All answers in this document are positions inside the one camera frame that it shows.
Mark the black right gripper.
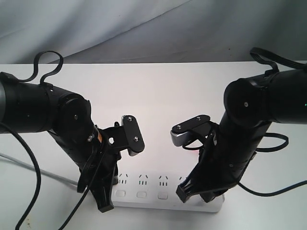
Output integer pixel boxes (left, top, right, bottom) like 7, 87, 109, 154
176, 126, 254, 203

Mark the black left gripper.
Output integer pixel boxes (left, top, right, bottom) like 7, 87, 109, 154
79, 122, 127, 213

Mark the white five-outlet power strip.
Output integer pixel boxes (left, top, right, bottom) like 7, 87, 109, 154
112, 172, 225, 213

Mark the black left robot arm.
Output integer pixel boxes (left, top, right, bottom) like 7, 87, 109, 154
0, 72, 120, 212

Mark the grey backdrop cloth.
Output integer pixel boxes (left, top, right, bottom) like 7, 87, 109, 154
0, 0, 307, 64

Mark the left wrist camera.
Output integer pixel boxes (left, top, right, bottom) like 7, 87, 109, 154
121, 115, 145, 157

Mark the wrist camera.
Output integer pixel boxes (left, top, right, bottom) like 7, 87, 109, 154
170, 115, 212, 147
121, 115, 145, 157

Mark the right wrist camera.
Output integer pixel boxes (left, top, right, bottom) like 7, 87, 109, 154
170, 115, 212, 147

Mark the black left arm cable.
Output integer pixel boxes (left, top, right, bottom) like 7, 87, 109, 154
0, 50, 106, 230

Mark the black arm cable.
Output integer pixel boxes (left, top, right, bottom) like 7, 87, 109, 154
239, 47, 307, 197
0, 50, 106, 230

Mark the gray cable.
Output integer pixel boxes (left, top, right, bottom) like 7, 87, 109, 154
0, 153, 80, 187

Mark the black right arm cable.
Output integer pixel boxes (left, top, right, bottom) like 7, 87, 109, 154
239, 47, 307, 197

